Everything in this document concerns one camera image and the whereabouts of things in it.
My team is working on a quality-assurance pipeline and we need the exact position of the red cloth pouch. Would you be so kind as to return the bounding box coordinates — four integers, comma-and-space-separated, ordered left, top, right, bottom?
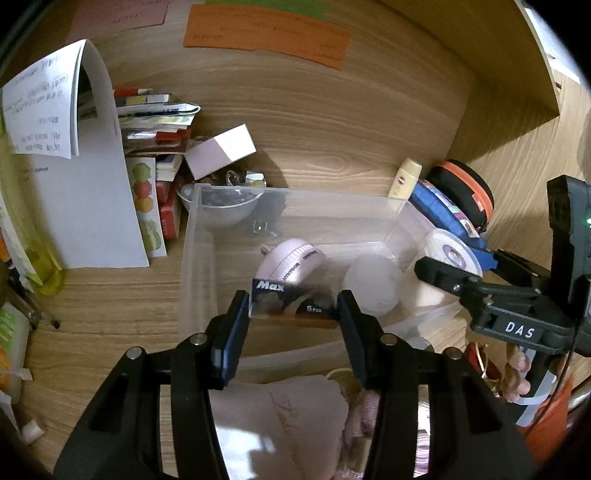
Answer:
464, 342, 503, 398

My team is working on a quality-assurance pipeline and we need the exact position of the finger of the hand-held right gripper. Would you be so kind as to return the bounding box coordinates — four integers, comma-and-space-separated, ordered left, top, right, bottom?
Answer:
414, 256, 485, 298
492, 249, 552, 284

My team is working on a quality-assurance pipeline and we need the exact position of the cream drawstring pouch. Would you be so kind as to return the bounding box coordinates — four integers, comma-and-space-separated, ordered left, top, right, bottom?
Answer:
208, 375, 350, 480

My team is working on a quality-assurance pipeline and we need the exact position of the wooden desktop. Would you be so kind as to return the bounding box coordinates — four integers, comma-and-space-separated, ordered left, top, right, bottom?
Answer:
0, 180, 573, 480

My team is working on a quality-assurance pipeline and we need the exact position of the cream lotion tube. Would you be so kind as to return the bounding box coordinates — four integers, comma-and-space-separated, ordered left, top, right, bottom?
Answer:
387, 158, 423, 200

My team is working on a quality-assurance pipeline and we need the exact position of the pink paper sheet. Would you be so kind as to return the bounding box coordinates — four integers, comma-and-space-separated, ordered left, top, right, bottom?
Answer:
69, 0, 169, 35

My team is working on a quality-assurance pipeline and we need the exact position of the person's right hand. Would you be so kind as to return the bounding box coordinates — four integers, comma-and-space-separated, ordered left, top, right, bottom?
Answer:
502, 344, 533, 403

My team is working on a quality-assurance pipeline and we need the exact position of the black orange round case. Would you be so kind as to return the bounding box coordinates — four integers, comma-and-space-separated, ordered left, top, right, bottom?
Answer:
427, 159, 496, 236

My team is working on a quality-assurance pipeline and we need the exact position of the red cardboard box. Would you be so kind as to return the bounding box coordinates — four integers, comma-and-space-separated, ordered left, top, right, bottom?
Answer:
154, 154, 184, 241

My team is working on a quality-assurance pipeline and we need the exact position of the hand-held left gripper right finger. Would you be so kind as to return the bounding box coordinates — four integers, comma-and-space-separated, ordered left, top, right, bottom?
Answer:
336, 290, 539, 480

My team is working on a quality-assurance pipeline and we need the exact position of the pink knitted cloth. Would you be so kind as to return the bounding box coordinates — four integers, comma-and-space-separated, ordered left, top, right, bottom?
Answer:
342, 388, 430, 480

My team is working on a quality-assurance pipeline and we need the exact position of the fruit print card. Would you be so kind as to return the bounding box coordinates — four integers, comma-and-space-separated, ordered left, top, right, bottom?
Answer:
124, 157, 168, 258

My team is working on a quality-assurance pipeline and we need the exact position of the white handwritten paper pad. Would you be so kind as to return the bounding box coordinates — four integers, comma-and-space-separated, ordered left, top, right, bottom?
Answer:
0, 39, 151, 269

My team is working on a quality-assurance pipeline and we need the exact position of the white translucent round object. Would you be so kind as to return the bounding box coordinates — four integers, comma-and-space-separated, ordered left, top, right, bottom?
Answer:
344, 255, 402, 318

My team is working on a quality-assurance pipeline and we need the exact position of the green paper sheet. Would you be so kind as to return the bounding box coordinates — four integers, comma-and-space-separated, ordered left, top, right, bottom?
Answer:
205, 0, 326, 20

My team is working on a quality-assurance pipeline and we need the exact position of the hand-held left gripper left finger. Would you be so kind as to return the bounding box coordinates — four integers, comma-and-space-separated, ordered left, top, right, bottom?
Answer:
53, 290, 252, 480

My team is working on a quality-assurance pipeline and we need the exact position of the pink round device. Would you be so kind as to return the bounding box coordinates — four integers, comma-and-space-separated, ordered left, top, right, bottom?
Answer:
256, 237, 329, 296

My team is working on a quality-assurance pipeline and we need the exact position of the orange paper sheet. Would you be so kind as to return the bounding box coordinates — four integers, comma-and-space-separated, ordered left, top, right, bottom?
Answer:
183, 4, 352, 70

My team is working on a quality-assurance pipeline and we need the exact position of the white tape roll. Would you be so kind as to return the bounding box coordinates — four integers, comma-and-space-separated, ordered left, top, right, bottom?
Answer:
399, 229, 483, 311

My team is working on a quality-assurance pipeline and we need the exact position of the metal key ring cluster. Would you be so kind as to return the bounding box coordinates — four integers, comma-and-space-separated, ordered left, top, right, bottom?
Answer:
212, 168, 267, 186

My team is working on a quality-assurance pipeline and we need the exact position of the small white cardboard box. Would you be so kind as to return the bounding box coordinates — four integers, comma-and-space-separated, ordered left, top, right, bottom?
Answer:
185, 124, 257, 181

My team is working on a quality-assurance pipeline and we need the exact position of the white green packet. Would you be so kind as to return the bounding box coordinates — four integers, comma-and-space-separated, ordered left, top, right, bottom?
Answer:
0, 300, 34, 403

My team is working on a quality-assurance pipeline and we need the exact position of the stack of booklets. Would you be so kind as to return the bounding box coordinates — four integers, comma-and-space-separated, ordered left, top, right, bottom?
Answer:
113, 88, 201, 155

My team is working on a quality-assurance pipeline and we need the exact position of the small black plastic packet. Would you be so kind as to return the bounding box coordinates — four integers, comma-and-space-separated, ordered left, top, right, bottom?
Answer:
249, 277, 340, 330

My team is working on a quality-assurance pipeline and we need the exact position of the clear plastic storage box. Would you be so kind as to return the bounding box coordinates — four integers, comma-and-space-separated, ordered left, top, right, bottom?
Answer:
178, 182, 462, 384

